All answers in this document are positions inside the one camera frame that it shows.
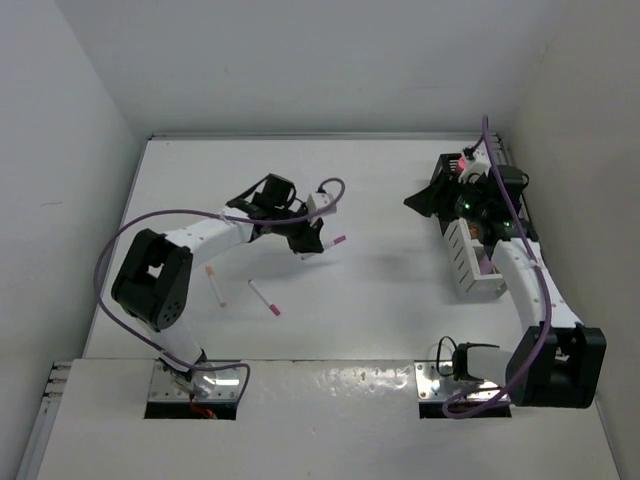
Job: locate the white front cover board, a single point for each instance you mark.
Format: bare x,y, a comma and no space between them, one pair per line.
310,420

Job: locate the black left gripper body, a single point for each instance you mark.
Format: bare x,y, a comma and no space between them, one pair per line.
282,214

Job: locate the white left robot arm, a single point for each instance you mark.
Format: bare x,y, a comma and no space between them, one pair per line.
152,283

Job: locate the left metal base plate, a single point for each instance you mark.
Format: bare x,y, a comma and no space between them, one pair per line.
167,385

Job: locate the black and white organizer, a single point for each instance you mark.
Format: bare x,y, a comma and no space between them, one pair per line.
464,253

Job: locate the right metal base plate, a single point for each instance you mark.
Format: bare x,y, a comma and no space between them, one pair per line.
432,387

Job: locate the pink-capped clear marker jar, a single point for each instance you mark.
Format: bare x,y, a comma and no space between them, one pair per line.
461,165

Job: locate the white marker magenta cap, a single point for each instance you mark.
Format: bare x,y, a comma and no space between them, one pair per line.
325,247

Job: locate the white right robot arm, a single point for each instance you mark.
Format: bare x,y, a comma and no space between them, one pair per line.
557,361

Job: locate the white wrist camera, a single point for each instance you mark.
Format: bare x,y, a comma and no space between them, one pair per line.
321,204
477,163

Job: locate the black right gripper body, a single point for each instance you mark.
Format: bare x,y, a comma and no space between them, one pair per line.
463,202

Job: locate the purple highlighter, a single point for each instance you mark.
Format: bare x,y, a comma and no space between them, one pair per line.
485,265

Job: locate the metal base plate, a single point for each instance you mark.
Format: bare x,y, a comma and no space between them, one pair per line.
432,387
167,385

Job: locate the white marker orange cap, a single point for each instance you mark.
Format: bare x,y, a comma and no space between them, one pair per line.
215,287

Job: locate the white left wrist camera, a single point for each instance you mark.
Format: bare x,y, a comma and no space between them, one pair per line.
321,204

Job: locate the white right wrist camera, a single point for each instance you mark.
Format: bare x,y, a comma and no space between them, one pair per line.
477,163

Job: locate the white marker pink cap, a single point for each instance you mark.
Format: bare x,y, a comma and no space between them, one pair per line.
263,297

